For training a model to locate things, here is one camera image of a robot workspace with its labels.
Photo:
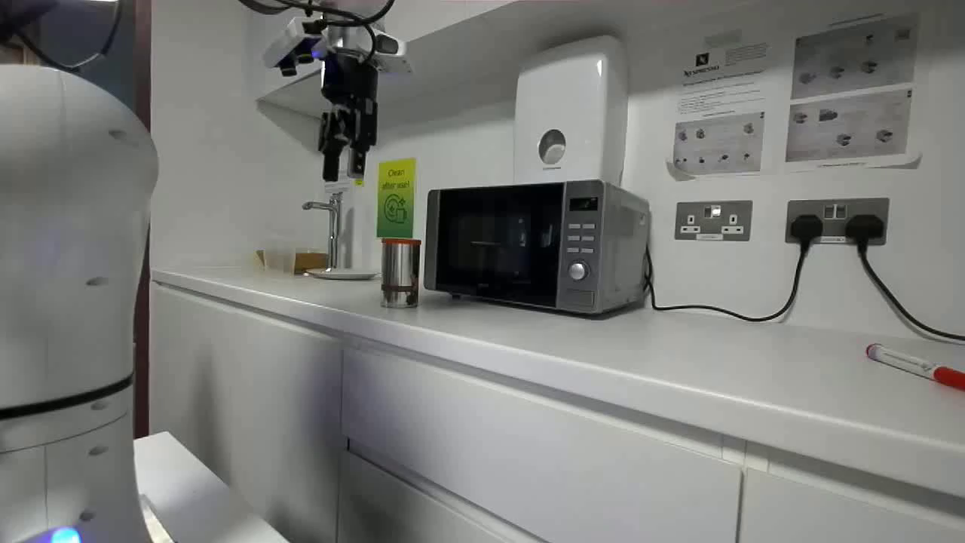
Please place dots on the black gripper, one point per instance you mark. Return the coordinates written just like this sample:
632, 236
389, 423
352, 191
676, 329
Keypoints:
350, 94

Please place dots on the instruction sheet with curled edge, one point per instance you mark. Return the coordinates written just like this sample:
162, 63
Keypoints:
847, 124

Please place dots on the silver wall socket without plugs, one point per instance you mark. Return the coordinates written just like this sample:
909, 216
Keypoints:
713, 221

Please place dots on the round white sink plate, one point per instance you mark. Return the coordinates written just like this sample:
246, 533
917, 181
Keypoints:
340, 273

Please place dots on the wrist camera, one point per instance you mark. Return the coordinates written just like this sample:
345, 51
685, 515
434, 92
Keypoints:
299, 57

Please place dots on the silver microwave oven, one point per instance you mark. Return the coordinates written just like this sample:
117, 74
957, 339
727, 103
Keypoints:
501, 244

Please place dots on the white lower drawer front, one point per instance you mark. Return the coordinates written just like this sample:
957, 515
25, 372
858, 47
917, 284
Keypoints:
403, 507

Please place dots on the red and white marker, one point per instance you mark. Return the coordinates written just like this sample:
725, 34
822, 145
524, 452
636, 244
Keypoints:
909, 364

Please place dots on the chrome sink faucet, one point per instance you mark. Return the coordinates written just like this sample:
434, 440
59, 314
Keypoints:
336, 227

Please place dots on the green yellow bottle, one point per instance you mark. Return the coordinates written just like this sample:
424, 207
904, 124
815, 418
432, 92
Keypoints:
395, 201

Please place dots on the wide white drawer front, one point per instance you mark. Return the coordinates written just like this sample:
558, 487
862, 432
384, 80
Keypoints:
543, 455

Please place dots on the brown sponge holder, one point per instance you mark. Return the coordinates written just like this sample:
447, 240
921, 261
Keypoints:
302, 265

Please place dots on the silver jar with red band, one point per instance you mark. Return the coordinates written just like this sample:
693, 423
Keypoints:
400, 270

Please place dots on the white wall water heater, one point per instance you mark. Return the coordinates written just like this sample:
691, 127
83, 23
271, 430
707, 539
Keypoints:
573, 101

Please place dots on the text sheet with black logo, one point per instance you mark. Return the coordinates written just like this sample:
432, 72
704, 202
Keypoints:
721, 80

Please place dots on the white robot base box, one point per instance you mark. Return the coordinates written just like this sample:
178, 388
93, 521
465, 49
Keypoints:
196, 498

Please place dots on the tall white cabinet door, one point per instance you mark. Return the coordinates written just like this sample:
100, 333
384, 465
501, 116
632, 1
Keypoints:
246, 401

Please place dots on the silver wall socket with plugs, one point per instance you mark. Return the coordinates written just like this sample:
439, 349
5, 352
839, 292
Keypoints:
837, 208

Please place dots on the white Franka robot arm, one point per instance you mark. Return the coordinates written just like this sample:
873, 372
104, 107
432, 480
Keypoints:
62, 251

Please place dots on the small instruction sheet with photos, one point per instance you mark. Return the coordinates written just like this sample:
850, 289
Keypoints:
717, 143

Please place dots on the large instruction sheet with photos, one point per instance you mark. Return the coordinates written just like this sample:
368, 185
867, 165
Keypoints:
854, 56

